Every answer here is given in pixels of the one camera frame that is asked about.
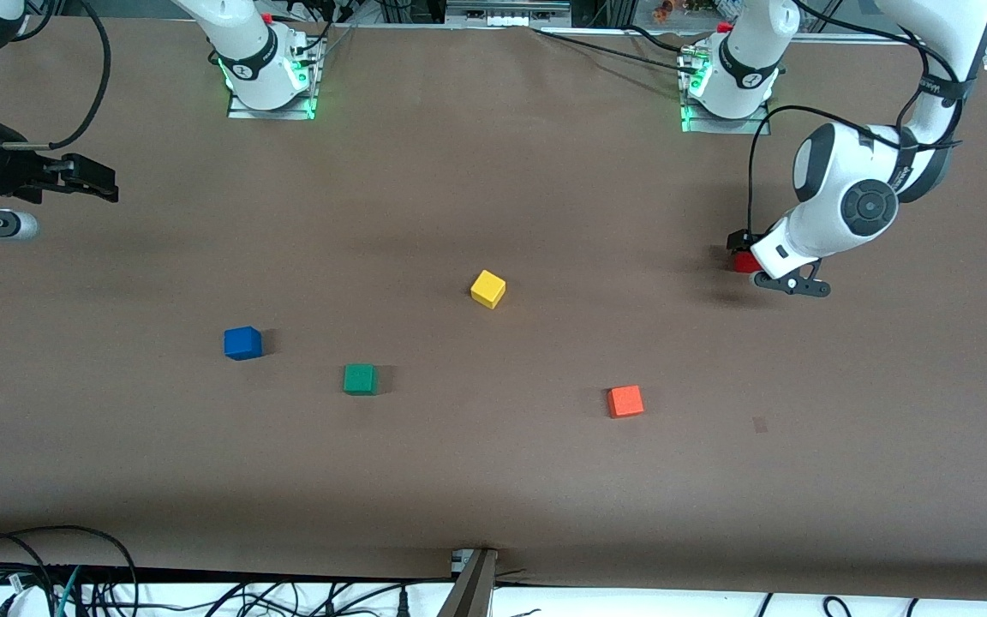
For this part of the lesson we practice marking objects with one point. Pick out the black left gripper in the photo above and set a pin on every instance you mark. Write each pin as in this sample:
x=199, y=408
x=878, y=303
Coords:
x=736, y=241

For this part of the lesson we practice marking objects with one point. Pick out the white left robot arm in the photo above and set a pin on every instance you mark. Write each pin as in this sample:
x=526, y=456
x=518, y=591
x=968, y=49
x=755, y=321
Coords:
x=845, y=180

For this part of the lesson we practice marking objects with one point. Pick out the yellow wooden block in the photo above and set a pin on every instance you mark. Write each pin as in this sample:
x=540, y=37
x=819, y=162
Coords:
x=487, y=289

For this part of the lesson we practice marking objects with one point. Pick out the red wooden block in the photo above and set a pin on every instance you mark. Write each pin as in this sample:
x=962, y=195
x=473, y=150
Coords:
x=745, y=262

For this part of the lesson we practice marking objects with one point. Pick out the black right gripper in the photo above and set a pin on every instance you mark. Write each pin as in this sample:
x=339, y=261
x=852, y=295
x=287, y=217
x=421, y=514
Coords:
x=7, y=171

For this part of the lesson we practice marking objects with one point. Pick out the blue wooden block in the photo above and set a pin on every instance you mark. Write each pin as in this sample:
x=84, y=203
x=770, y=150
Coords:
x=242, y=344

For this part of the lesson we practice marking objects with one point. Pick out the brown paper table cover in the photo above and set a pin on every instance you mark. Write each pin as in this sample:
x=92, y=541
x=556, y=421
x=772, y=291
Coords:
x=493, y=480

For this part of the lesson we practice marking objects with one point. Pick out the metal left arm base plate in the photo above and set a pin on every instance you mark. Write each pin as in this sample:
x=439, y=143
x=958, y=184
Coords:
x=699, y=127

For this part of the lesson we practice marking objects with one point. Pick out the green wooden block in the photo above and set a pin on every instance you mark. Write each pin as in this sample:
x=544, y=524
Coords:
x=360, y=379

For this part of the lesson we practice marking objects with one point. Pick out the orange wooden block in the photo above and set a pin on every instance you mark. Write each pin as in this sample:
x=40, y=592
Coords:
x=625, y=401

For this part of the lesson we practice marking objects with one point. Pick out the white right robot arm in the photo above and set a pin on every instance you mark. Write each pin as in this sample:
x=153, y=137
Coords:
x=245, y=38

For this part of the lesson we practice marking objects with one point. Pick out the white power strip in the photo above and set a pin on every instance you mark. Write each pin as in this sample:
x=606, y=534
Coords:
x=506, y=12

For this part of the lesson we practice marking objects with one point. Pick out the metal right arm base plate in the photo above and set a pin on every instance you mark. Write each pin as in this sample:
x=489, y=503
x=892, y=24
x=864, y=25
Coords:
x=241, y=112

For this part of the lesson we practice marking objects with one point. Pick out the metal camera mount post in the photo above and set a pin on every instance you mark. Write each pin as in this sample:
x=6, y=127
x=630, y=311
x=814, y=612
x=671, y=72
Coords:
x=469, y=587

